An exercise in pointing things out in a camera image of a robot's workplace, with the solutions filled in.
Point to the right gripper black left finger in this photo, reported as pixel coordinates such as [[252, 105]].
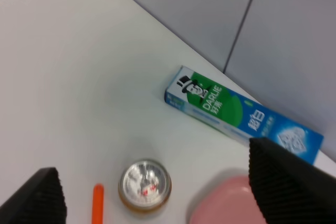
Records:
[[39, 200]]

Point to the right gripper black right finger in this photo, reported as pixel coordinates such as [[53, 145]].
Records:
[[286, 188]]

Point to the pink square plate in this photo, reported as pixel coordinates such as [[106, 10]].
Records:
[[230, 202]]

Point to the gold Red Bull can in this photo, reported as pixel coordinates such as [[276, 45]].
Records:
[[145, 186]]

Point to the blue green toothpaste box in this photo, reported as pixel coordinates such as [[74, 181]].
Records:
[[238, 116]]

